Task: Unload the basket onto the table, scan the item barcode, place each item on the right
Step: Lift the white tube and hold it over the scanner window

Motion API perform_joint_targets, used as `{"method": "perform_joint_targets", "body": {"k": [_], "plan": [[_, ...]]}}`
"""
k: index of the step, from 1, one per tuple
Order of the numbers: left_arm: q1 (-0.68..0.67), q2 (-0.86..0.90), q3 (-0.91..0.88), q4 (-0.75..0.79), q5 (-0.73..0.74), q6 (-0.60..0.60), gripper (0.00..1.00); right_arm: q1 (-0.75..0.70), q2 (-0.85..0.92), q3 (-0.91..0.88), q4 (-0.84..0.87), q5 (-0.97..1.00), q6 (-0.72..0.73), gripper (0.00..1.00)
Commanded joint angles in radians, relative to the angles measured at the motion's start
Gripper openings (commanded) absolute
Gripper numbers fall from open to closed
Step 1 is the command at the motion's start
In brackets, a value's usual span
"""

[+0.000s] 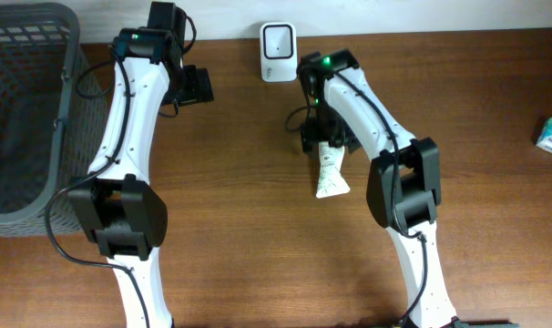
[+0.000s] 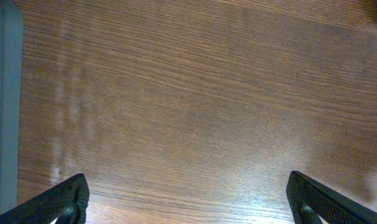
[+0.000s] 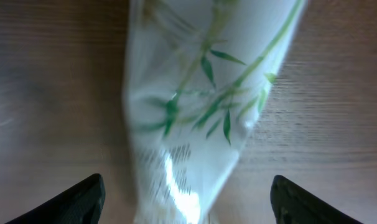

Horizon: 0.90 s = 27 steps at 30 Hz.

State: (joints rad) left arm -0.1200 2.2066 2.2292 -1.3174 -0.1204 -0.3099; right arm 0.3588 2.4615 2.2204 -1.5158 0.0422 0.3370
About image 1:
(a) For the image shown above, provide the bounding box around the white cream tube gold cap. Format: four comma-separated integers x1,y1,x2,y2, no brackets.
316,141,351,199

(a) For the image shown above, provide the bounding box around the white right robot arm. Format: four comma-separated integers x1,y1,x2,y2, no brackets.
296,49,457,327

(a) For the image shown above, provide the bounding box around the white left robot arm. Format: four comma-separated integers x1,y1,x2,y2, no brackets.
66,1,214,327

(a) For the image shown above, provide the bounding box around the grey plastic mesh basket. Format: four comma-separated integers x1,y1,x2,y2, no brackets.
0,3,108,237

